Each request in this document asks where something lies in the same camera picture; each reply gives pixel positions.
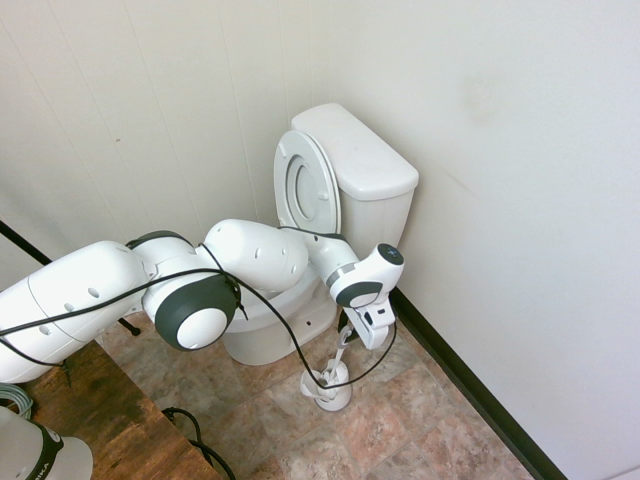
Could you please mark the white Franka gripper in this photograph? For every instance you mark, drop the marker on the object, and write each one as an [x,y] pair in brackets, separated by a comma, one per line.
[372,336]

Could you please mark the white toilet brush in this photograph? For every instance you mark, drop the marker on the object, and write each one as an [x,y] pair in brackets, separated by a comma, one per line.
[338,357]

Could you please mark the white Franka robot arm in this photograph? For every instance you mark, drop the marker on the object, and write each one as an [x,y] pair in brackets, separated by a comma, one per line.
[250,250]

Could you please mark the white toilet brush holder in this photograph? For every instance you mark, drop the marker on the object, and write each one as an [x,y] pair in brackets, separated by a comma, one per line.
[335,397]

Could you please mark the white ceramic toilet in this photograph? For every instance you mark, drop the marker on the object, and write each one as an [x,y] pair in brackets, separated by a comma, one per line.
[372,220]

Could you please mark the white toilet seat cover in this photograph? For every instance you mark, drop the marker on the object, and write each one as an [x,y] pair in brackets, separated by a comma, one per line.
[306,192]

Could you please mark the white toilet tank lid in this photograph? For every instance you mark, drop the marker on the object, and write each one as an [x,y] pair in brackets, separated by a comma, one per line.
[365,160]

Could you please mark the dark wooden table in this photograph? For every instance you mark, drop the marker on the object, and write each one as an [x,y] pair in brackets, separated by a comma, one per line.
[125,415]

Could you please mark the black wall baseboard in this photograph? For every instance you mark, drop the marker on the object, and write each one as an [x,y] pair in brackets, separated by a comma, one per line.
[450,345]

